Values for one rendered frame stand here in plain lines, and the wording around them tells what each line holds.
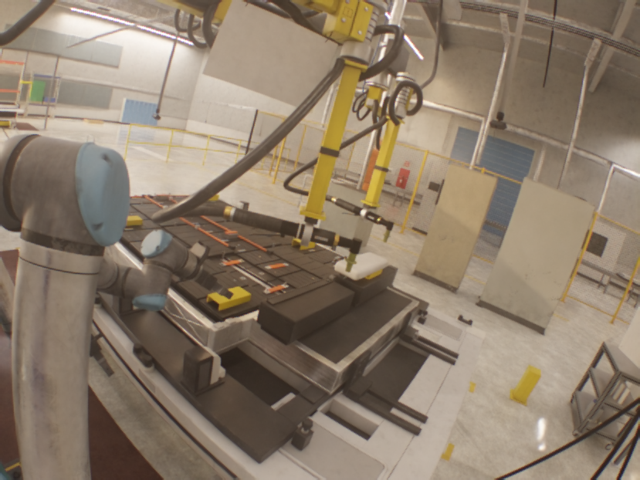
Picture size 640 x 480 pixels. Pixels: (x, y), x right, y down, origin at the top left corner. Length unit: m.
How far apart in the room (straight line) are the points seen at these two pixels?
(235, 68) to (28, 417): 0.85
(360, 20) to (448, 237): 4.81
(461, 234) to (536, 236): 1.20
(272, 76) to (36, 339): 0.81
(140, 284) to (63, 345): 0.54
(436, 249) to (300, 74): 4.89
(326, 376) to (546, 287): 4.71
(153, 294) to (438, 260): 5.09
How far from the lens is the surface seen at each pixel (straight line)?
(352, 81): 1.03
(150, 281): 0.94
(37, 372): 0.45
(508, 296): 5.56
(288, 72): 0.98
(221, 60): 0.93
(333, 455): 1.07
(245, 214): 1.06
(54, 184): 0.41
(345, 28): 1.03
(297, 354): 1.19
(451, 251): 5.60
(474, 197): 5.50
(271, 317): 1.15
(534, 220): 5.40
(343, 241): 1.07
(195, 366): 1.00
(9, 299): 0.94
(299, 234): 1.05
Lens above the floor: 1.64
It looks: 16 degrees down
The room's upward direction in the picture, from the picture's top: 16 degrees clockwise
